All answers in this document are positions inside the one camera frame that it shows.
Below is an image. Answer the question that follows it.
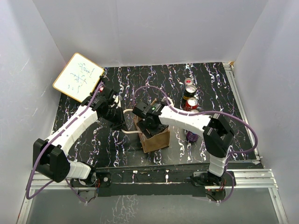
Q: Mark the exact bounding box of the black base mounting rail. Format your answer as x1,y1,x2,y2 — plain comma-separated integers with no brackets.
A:
77,161,236,198

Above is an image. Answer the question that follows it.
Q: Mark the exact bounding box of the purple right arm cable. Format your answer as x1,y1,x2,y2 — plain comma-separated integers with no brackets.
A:
132,85,259,206

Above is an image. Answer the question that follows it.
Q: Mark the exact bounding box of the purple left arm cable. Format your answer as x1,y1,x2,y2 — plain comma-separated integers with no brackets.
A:
25,81,105,200

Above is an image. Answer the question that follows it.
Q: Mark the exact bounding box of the purple fanta can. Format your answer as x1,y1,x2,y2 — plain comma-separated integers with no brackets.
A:
190,110,199,114

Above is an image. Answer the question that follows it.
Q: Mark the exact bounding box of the purple soda can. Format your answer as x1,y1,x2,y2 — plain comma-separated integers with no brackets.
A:
186,131,199,142

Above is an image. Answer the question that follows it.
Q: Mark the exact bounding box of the red coke can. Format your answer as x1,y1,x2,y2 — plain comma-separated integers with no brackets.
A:
184,98,198,111

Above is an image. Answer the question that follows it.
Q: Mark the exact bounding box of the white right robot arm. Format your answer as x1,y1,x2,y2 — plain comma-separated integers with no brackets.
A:
133,102,235,186

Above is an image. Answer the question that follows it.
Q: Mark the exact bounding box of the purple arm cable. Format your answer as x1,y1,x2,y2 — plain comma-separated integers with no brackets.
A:
25,81,105,200
132,85,259,206

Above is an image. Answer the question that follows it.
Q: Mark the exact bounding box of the aluminium frame profile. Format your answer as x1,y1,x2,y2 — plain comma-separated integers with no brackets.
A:
17,168,288,224

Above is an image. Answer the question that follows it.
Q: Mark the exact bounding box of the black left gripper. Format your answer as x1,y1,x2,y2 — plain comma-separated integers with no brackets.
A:
101,105,128,133

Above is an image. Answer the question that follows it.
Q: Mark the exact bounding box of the small white whiteboard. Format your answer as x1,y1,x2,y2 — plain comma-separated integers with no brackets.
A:
53,53,104,102

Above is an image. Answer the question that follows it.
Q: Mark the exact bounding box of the red-tab soda can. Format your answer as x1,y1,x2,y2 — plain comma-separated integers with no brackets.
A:
184,78,194,85

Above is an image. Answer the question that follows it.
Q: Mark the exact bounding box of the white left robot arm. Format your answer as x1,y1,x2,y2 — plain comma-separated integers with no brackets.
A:
33,86,127,186

